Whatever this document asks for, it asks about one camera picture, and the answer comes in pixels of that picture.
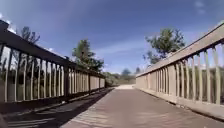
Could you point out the pale dirt path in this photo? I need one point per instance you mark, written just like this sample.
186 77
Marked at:
125 86

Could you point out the pale wooden bridge railing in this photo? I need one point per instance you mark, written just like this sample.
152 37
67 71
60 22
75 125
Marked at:
186 55

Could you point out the green leafy tree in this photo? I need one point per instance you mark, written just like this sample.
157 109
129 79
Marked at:
85 55
165 41

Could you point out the wooden plank bridge deck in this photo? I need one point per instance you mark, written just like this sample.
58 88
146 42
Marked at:
133 110

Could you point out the row of low trees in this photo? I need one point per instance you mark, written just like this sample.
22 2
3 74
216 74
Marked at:
116 78

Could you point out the thin dark tree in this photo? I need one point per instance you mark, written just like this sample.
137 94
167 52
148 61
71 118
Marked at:
29 36

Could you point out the dark wooden bridge railing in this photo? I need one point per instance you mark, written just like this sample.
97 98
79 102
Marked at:
30 50

